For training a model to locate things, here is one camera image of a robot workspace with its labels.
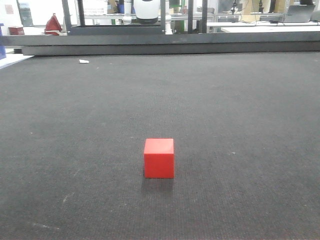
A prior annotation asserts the red magnetic cube block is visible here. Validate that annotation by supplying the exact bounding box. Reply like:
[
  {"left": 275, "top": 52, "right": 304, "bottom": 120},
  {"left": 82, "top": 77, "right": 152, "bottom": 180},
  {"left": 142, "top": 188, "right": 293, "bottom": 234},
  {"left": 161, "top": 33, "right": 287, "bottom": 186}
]
[{"left": 143, "top": 138, "right": 175, "bottom": 179}]

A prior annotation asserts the white black robot base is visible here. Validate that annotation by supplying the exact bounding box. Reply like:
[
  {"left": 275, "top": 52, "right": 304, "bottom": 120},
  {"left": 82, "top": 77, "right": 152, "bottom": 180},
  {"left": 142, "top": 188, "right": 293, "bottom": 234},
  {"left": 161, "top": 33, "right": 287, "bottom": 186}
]
[{"left": 122, "top": 0, "right": 172, "bottom": 25}]

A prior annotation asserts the white scrap on mat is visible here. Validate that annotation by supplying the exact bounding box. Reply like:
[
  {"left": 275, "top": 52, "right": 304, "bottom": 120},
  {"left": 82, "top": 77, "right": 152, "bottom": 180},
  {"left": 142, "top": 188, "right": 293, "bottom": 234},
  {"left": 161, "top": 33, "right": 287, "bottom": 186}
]
[{"left": 79, "top": 59, "right": 90, "bottom": 64}]

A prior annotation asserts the red triangular object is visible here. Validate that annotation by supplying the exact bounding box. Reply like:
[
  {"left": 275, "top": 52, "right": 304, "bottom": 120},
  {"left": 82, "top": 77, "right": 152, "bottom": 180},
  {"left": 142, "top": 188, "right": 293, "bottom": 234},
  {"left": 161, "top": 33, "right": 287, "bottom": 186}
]
[{"left": 44, "top": 13, "right": 62, "bottom": 36}]

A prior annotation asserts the white background table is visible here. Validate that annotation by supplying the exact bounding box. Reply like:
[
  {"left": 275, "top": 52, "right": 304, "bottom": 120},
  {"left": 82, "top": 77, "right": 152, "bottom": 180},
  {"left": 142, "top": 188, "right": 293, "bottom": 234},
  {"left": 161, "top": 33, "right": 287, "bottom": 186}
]
[{"left": 207, "top": 21, "right": 320, "bottom": 33}]

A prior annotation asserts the dark red small box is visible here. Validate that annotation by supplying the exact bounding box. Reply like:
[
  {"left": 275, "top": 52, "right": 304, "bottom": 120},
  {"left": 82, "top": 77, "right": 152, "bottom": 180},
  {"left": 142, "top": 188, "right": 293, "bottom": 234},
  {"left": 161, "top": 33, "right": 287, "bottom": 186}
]
[{"left": 8, "top": 26, "right": 25, "bottom": 36}]

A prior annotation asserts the black metal frame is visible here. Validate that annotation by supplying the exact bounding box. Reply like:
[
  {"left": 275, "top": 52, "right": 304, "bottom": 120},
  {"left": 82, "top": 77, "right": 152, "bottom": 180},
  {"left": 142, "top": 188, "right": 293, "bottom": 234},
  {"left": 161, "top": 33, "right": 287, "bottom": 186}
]
[{"left": 62, "top": 0, "right": 208, "bottom": 36}]

